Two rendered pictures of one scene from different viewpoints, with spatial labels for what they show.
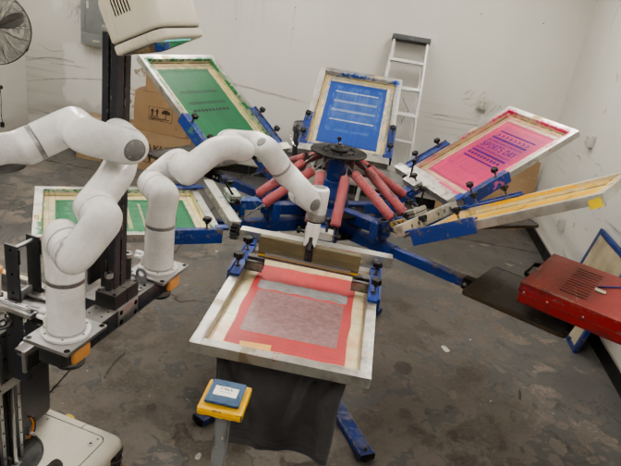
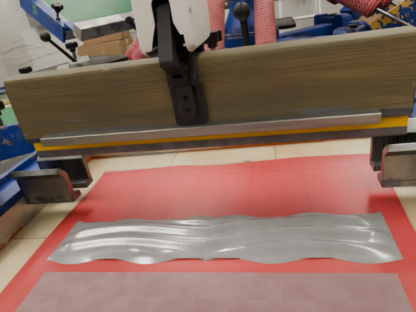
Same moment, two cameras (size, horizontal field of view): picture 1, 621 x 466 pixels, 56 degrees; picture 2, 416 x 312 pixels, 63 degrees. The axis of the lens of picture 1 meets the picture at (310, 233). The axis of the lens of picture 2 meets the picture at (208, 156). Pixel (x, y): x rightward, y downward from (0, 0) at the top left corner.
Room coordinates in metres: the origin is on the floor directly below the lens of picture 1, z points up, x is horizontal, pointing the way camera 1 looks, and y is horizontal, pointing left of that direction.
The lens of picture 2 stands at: (1.75, -0.07, 1.19)
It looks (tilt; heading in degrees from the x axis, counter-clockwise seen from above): 25 degrees down; 10
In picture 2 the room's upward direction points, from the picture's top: 10 degrees counter-clockwise
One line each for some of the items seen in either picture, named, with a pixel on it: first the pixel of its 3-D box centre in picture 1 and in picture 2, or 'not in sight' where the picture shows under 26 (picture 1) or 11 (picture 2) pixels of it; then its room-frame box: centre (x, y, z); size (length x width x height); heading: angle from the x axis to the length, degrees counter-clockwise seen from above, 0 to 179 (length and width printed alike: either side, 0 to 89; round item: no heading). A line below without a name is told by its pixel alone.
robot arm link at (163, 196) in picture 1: (160, 201); not in sight; (1.71, 0.49, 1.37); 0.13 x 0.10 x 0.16; 38
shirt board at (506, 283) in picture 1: (436, 267); not in sight; (2.57, -0.63, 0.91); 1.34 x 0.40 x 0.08; 56
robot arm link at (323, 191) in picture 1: (309, 199); not in sight; (2.07, 0.03, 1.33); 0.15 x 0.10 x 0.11; 128
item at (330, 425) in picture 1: (274, 404); not in sight; (1.61, 0.03, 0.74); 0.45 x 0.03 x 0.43; 86
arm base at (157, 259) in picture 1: (155, 246); not in sight; (1.71, 0.50, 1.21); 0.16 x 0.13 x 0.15; 75
